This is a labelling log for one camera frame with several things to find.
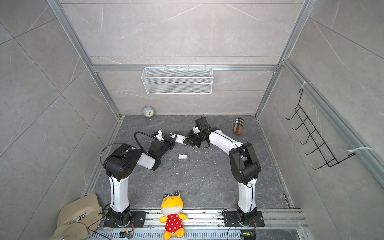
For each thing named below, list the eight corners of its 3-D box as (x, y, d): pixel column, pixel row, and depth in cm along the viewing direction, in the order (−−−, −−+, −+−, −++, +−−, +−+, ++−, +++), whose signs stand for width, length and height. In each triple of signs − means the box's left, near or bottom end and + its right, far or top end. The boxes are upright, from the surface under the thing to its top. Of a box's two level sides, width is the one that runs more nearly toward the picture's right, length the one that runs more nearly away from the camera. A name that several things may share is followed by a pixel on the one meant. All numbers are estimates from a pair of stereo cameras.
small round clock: (144, 119, 120) (141, 111, 113) (146, 113, 125) (143, 105, 117) (154, 119, 120) (151, 111, 113) (155, 113, 125) (153, 105, 117)
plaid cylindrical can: (232, 132, 111) (233, 130, 109) (235, 119, 120) (236, 117, 118) (240, 135, 110) (241, 132, 108) (243, 121, 119) (244, 118, 117)
